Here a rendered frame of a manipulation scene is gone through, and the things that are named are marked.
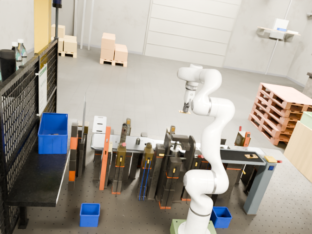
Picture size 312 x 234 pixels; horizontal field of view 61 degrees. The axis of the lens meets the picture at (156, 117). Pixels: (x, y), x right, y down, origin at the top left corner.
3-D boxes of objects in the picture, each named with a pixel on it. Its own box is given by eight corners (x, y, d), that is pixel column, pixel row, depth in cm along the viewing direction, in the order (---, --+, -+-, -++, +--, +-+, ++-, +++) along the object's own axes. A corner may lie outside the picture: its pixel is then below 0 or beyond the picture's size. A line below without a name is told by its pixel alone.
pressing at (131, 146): (258, 146, 226) (258, 145, 226) (272, 161, 206) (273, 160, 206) (92, 133, 198) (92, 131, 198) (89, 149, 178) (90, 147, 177)
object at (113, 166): (118, 174, 205) (122, 142, 194) (118, 178, 202) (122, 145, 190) (108, 174, 204) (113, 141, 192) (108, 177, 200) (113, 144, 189)
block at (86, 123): (86, 161, 214) (89, 121, 199) (85, 167, 206) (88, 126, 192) (75, 160, 212) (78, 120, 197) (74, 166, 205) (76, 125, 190)
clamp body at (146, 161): (144, 191, 194) (153, 146, 179) (146, 201, 185) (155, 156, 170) (135, 190, 193) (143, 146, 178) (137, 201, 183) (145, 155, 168)
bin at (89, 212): (98, 214, 166) (100, 203, 163) (98, 227, 157) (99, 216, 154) (80, 214, 164) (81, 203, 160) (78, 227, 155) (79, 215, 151)
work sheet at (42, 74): (46, 104, 193) (47, 62, 181) (39, 118, 173) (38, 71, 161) (43, 104, 193) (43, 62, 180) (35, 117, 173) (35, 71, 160)
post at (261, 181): (251, 207, 197) (271, 158, 179) (256, 215, 190) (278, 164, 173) (242, 207, 196) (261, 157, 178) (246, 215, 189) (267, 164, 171)
